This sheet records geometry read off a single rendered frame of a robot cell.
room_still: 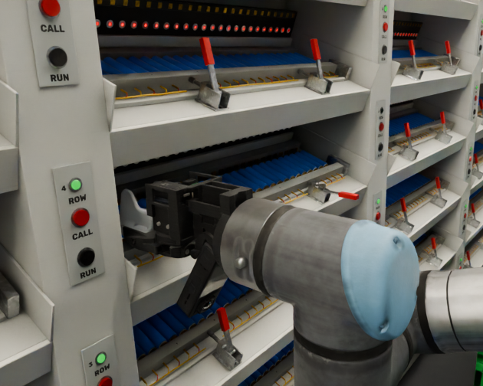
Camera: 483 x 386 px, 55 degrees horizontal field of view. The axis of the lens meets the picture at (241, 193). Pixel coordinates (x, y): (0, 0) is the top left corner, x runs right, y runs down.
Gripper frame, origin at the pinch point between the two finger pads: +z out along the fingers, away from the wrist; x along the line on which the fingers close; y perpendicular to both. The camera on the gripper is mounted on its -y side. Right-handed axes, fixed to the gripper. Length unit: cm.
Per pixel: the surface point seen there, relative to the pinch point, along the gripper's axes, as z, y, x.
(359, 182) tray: -7, -6, -53
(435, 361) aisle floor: -11, -78, -105
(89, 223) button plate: -8.1, 4.5, 10.5
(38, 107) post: -7.7, 16.5, 13.7
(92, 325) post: -8.1, -6.8, 11.7
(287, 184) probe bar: -3.0, -2.0, -32.0
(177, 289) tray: -7.5, -8.3, -1.0
